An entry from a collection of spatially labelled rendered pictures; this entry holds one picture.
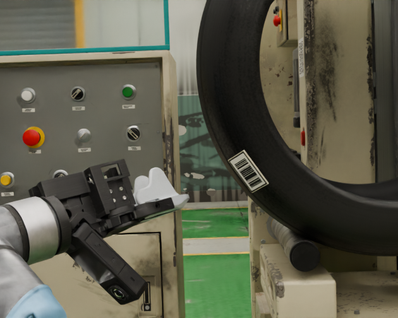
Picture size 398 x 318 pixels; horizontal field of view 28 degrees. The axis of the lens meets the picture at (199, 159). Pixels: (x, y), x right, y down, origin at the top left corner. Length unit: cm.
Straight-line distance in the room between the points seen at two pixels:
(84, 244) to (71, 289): 98
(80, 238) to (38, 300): 16
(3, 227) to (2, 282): 10
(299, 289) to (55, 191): 42
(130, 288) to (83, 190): 13
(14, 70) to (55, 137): 19
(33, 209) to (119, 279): 13
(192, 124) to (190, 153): 37
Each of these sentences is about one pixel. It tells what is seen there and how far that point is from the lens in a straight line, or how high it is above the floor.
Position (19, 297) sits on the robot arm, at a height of 94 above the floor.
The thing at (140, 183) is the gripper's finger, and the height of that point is 102.
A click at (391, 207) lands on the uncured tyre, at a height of 97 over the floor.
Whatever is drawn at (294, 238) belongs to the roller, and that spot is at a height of 92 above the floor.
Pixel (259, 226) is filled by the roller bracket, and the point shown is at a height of 90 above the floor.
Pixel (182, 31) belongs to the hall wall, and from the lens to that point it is 1048.
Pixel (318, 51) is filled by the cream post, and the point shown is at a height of 123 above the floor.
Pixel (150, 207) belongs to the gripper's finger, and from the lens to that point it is 97.
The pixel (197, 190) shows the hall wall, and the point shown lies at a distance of 1039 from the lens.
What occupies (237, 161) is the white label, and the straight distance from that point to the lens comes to 115.
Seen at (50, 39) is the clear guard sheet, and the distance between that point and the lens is 192.
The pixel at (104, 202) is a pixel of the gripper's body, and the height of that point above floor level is 101.
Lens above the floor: 111
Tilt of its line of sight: 3 degrees down
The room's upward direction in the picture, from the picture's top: 2 degrees counter-clockwise
